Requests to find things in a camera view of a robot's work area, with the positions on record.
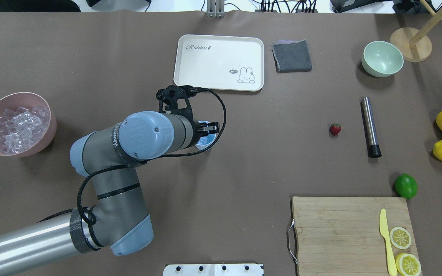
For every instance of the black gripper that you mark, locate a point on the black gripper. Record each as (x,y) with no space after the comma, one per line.
(198,131)

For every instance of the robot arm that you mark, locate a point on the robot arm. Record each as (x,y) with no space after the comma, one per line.
(110,210)

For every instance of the light blue plastic cup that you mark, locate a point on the light blue plastic cup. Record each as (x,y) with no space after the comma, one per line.
(205,141)

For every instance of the pile of clear ice cubes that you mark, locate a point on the pile of clear ice cubes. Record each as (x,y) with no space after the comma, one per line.
(22,128)

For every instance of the cream rabbit tray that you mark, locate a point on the cream rabbit tray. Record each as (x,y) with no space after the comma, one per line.
(220,62)

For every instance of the grey folded cloth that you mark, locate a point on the grey folded cloth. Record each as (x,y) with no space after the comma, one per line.
(292,56)

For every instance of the red strawberry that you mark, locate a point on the red strawberry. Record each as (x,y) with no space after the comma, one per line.
(335,129)

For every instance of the steel muddler black tip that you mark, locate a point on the steel muddler black tip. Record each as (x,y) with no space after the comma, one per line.
(370,130)

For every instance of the wooden cutting board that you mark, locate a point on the wooden cutting board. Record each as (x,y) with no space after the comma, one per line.
(339,235)

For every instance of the mint green bowl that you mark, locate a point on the mint green bowl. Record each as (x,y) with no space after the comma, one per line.
(381,59)

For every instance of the pink bowl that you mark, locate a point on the pink bowl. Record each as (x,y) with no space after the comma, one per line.
(29,100)

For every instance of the yellow plastic knife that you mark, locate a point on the yellow plastic knife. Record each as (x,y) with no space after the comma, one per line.
(383,230)

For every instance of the green lime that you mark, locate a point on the green lime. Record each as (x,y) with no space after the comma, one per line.
(406,186)

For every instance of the wooden mug tree stand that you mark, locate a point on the wooden mug tree stand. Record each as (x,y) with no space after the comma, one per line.
(414,44)

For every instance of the upper lemon half slice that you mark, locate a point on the upper lemon half slice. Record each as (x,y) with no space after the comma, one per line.
(400,238)

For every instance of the lemon half slice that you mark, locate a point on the lemon half slice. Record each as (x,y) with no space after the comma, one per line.
(400,238)
(408,265)

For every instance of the lower lemon half slice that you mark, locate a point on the lower lemon half slice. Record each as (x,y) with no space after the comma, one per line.
(408,265)

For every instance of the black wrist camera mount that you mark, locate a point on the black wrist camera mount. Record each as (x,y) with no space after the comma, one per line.
(168,100)

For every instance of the aluminium frame post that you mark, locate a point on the aluminium frame post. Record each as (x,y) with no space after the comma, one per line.
(215,8)

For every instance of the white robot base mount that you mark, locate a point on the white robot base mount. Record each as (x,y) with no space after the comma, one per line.
(220,269)

